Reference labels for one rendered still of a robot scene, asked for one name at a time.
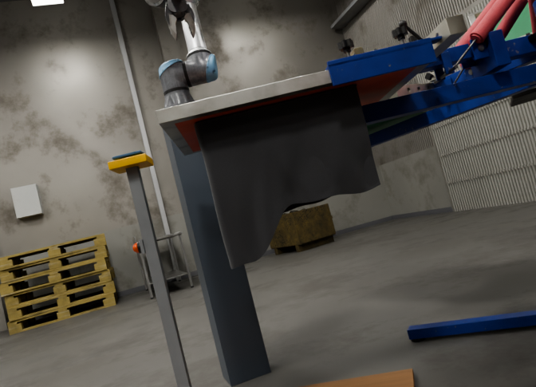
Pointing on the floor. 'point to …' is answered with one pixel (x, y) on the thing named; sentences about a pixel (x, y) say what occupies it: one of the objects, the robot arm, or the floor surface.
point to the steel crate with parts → (303, 230)
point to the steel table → (169, 271)
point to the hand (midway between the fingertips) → (184, 34)
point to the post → (132, 165)
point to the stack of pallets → (17, 310)
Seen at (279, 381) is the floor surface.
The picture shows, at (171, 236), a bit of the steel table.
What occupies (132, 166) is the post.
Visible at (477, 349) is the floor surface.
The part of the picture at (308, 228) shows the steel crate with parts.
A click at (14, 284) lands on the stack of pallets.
